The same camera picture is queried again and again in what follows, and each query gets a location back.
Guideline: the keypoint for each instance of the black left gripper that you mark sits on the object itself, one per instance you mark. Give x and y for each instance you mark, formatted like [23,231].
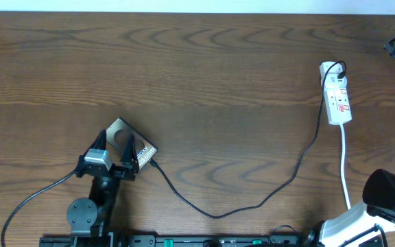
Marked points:
[130,165]

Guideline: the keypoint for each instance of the Galaxy S25 Ultra smartphone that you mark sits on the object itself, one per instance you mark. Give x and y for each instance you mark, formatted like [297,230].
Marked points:
[117,135]

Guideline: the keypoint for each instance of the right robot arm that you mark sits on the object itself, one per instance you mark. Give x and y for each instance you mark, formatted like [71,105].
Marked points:
[374,215]

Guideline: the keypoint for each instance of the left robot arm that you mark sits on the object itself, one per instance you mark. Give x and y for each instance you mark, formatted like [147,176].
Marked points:
[90,217]

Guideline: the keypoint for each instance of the black USB charger plug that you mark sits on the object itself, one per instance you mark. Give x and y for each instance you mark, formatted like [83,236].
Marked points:
[341,75]

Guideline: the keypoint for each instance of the white power strip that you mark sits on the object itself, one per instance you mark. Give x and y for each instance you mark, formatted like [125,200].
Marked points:
[335,93]

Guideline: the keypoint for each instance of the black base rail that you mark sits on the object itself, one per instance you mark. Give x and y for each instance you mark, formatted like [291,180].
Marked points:
[171,241]

